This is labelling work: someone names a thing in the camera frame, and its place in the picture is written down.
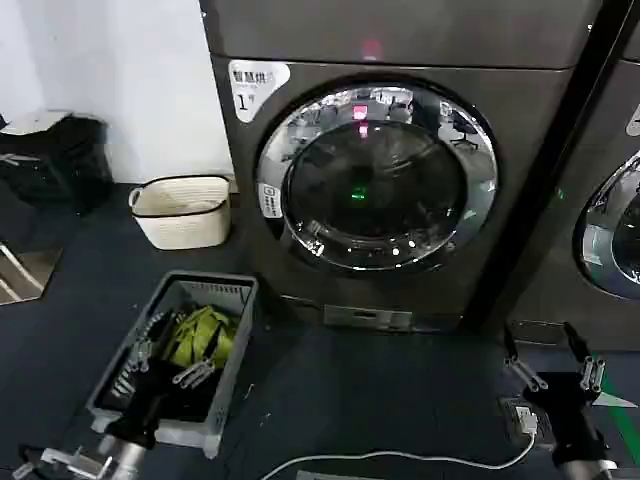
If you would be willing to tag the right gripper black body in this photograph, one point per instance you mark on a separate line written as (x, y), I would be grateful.
(567, 405)

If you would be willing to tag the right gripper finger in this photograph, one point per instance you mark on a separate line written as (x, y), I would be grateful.
(530, 375)
(594, 375)

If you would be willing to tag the shiny metal plate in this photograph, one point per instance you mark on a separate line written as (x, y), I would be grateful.
(22, 272)

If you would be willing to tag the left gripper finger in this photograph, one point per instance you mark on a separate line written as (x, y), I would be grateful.
(197, 374)
(142, 356)

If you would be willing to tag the black power strip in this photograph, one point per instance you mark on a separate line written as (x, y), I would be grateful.
(509, 415)

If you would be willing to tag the round glass dryer door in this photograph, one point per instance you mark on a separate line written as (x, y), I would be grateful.
(375, 175)
(612, 240)

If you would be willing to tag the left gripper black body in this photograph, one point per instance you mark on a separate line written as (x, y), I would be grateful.
(145, 400)

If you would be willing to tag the white basket with black rim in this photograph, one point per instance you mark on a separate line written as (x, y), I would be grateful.
(182, 215)

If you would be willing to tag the green floor tape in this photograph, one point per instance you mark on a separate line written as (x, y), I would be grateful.
(617, 400)

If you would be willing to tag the yellow-green cloth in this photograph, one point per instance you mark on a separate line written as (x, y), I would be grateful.
(200, 330)

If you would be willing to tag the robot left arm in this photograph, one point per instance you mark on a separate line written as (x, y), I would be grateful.
(120, 457)

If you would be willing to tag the white charger plug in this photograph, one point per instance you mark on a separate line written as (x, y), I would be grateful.
(525, 420)

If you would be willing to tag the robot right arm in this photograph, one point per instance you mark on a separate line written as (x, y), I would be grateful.
(585, 465)

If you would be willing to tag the grey dryer with number sticker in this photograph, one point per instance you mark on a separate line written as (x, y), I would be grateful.
(510, 150)

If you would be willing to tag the black vertical post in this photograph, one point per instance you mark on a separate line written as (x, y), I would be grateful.
(555, 135)

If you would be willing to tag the grey plastic laundry crate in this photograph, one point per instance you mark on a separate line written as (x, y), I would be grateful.
(235, 350)

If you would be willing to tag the grey dryer without number sticker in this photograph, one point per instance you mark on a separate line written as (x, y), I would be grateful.
(590, 125)

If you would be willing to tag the black cloth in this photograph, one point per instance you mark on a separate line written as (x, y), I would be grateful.
(192, 397)

